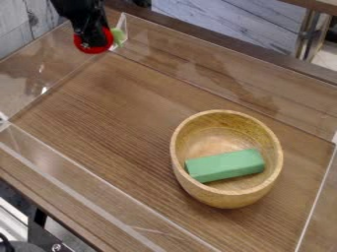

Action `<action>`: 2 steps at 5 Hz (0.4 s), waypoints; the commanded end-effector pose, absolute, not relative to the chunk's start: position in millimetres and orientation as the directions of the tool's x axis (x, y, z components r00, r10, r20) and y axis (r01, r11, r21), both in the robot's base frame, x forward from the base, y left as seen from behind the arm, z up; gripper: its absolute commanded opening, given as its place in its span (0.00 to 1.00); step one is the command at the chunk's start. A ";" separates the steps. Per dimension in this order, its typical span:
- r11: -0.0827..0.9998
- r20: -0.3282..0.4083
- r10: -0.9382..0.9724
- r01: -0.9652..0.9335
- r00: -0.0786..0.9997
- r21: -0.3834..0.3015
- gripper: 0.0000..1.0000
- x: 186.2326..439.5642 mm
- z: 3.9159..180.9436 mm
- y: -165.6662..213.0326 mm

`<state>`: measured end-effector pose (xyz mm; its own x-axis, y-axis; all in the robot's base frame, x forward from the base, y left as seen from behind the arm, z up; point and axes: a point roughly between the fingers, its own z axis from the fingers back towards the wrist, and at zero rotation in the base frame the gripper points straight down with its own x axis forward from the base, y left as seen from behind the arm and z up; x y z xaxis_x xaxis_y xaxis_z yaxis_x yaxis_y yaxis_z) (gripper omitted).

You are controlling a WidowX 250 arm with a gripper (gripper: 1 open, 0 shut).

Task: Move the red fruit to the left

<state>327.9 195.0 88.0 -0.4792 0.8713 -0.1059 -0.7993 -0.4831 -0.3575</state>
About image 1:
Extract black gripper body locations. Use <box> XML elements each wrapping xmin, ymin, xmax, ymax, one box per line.
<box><xmin>49</xmin><ymin>0</ymin><xmax>108</xmax><ymax>29</ymax></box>

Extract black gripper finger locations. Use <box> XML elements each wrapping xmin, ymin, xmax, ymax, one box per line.
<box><xmin>77</xmin><ymin>18</ymin><xmax>109</xmax><ymax>48</ymax></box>

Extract red plush fruit green leaf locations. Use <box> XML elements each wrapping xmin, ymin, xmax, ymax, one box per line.
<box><xmin>73</xmin><ymin>28</ymin><xmax>127</xmax><ymax>54</ymax></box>

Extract light wooden bowl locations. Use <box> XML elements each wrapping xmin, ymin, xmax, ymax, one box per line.
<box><xmin>169</xmin><ymin>109</ymin><xmax>283</xmax><ymax>209</ymax></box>

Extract metal table leg background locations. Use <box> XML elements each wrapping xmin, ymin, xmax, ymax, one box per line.
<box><xmin>294</xmin><ymin>10</ymin><xmax>331</xmax><ymax>62</ymax></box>

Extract green rectangular block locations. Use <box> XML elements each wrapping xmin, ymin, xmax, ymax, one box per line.
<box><xmin>184</xmin><ymin>149</ymin><xmax>264</xmax><ymax>183</ymax></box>

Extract clear acrylic corner bracket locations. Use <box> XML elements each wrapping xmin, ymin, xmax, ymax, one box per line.
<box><xmin>109</xmin><ymin>14</ymin><xmax>127</xmax><ymax>51</ymax></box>

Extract clear acrylic enclosure walls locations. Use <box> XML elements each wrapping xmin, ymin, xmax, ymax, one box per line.
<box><xmin>0</xmin><ymin>12</ymin><xmax>337</xmax><ymax>252</ymax></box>

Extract black table frame clamp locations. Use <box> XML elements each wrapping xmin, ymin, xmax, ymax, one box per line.
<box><xmin>28</xmin><ymin>208</ymin><xmax>75</xmax><ymax>252</ymax></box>

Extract black cable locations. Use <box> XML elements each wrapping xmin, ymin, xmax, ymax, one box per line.
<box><xmin>0</xmin><ymin>231</ymin><xmax>14</xmax><ymax>252</ymax></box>

